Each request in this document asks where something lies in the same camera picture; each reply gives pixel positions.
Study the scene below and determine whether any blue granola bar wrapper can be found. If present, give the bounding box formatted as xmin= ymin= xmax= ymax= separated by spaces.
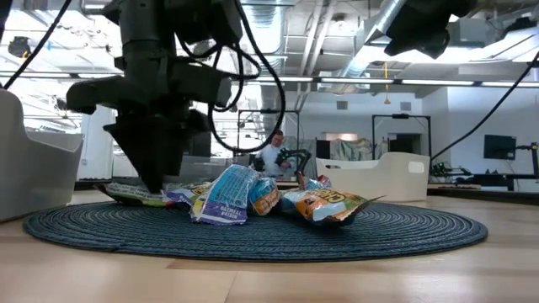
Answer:
xmin=189 ymin=163 xmax=259 ymax=226
xmin=163 ymin=183 xmax=211 ymax=207

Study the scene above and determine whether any orange green granola bar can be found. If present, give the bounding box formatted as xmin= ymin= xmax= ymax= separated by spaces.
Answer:
xmin=280 ymin=188 xmax=384 ymax=226
xmin=248 ymin=176 xmax=281 ymax=217

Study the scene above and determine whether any green yellow granola bar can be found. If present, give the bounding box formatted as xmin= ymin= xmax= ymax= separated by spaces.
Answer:
xmin=95 ymin=181 xmax=178 ymax=208

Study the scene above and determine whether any silver air duct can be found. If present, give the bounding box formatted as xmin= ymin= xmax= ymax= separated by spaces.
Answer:
xmin=243 ymin=0 xmax=287 ymax=106
xmin=336 ymin=0 xmax=405 ymax=79

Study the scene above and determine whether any white cabinet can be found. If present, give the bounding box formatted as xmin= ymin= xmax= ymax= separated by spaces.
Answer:
xmin=111 ymin=153 xmax=142 ymax=178

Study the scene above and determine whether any white plastic bin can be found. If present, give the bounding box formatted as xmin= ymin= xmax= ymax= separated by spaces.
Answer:
xmin=315 ymin=151 xmax=431 ymax=203

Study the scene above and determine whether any yellow hanging cord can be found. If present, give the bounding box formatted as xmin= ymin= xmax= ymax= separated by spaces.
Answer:
xmin=382 ymin=61 xmax=391 ymax=105

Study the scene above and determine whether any light gray plastic bin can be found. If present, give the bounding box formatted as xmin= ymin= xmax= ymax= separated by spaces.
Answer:
xmin=0 ymin=88 xmax=85 ymax=223

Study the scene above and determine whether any red granola bar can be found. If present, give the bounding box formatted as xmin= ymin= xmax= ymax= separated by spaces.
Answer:
xmin=296 ymin=171 xmax=333 ymax=191

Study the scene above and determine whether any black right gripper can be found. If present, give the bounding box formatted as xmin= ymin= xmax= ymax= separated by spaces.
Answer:
xmin=383 ymin=0 xmax=479 ymax=60

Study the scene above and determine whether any black background frame stand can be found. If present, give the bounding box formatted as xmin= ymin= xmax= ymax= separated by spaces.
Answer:
xmin=237 ymin=108 xmax=301 ymax=178
xmin=371 ymin=113 xmax=432 ymax=161

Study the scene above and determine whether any black aluminium table frame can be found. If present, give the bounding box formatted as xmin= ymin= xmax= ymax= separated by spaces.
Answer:
xmin=74 ymin=179 xmax=539 ymax=207

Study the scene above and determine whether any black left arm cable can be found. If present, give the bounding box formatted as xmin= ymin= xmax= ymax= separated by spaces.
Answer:
xmin=174 ymin=0 xmax=287 ymax=155

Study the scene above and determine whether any white column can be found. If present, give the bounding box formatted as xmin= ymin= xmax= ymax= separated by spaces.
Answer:
xmin=77 ymin=104 xmax=117 ymax=181

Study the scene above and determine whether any pale green tarpaulin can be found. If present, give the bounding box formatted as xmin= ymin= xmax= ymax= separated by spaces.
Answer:
xmin=330 ymin=138 xmax=388 ymax=162

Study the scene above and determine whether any thin black cable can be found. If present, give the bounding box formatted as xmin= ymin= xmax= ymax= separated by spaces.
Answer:
xmin=431 ymin=52 xmax=539 ymax=163
xmin=0 ymin=0 xmax=73 ymax=92

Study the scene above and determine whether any round dark blue woven mat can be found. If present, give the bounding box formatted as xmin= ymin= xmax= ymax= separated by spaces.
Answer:
xmin=23 ymin=200 xmax=489 ymax=263

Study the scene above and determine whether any ceiling light strip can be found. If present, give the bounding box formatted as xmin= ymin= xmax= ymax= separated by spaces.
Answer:
xmin=252 ymin=76 xmax=315 ymax=83
xmin=77 ymin=72 xmax=124 ymax=80
xmin=400 ymin=79 xmax=476 ymax=87
xmin=481 ymin=81 xmax=539 ymax=88
xmin=319 ymin=77 xmax=395 ymax=85

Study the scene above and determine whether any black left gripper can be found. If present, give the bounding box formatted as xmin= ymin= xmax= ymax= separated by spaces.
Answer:
xmin=66 ymin=40 xmax=233 ymax=194

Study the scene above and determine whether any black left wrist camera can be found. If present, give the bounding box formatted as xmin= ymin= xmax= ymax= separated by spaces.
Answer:
xmin=180 ymin=0 xmax=244 ymax=45

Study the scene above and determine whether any person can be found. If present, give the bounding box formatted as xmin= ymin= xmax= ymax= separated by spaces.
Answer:
xmin=252 ymin=129 xmax=296 ymax=178

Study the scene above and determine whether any black wall monitor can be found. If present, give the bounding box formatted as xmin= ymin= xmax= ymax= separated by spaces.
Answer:
xmin=483 ymin=134 xmax=518 ymax=161

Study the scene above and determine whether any black workbench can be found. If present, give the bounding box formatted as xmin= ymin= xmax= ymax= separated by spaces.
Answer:
xmin=431 ymin=141 xmax=539 ymax=193

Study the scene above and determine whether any black ceiling spotlight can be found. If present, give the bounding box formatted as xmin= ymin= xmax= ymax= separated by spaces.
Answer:
xmin=7 ymin=35 xmax=33 ymax=59

